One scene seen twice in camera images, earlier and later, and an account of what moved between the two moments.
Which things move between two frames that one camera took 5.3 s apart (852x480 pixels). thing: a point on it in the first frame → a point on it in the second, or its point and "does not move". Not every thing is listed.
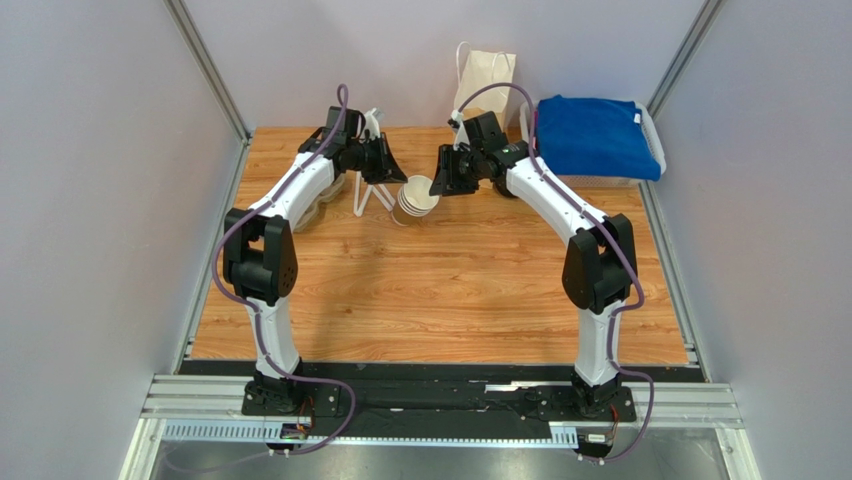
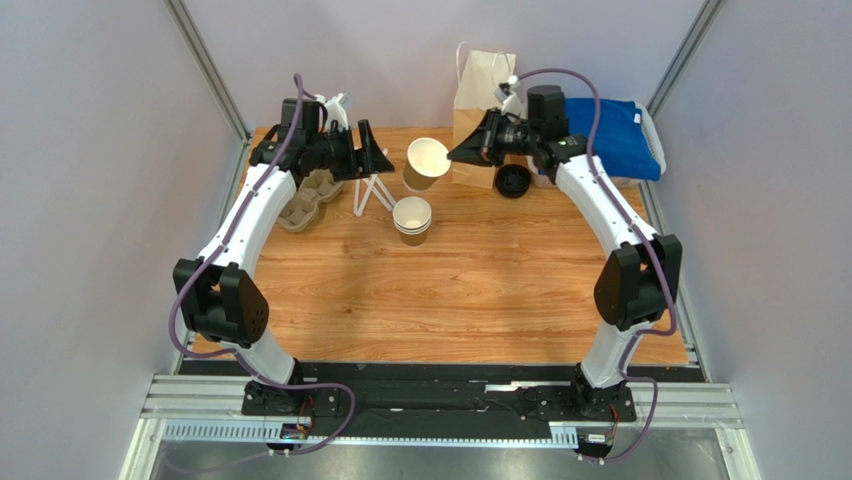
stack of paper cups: [414, 200] → [412, 217]
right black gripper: [456, 170] → [494, 134]
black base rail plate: [592, 397] does not move
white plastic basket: [652, 133] does not move
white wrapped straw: [359, 208] does not move
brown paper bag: [476, 69] does not move
